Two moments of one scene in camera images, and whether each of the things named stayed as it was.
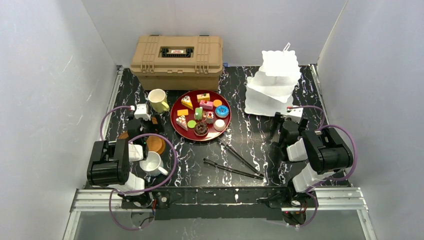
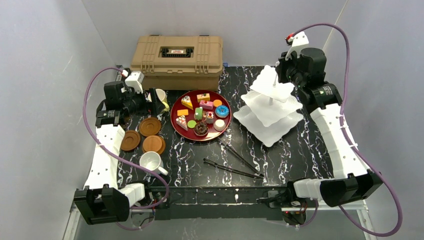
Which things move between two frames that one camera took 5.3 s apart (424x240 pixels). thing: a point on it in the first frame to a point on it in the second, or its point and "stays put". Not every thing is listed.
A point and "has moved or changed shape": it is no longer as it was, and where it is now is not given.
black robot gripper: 257,175 stays put
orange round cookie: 217,102 stays put
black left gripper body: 145,122 to 151,103
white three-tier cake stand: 270,91 has moved or changed shape
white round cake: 219,125 stays put
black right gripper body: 284,122 to 283,69
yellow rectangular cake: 205,96 stays put
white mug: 152,166 stays put
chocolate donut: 201,129 stays put
